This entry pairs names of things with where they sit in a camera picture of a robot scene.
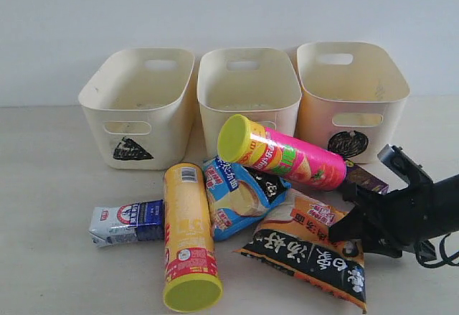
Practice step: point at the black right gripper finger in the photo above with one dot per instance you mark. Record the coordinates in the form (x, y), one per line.
(358, 195)
(351, 227)

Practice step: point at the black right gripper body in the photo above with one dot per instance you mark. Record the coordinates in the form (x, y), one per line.
(402, 221)

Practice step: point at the orange black noodle bag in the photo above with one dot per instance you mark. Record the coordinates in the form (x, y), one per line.
(294, 239)

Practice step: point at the pink chips can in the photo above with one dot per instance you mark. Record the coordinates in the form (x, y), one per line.
(253, 145)

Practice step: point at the yellow chips can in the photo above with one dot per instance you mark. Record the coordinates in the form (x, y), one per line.
(191, 276)

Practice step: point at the white blue milk carton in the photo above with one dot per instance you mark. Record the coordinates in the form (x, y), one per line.
(130, 223)

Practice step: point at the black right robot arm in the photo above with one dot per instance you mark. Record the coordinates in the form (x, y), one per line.
(445, 212)

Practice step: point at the purple small box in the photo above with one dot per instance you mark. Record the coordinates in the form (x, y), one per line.
(355, 174)

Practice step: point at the cream bin with circle mark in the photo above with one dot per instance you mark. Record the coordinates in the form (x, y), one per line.
(353, 98)

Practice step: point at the blue noodle bag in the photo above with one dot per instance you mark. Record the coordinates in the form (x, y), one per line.
(239, 196)

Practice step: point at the cream middle bin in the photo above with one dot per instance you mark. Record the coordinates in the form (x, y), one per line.
(260, 83)

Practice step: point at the cream bin with triangle mark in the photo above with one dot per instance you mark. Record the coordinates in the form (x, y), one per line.
(140, 107)

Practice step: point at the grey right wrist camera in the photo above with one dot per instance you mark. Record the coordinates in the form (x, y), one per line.
(410, 172)

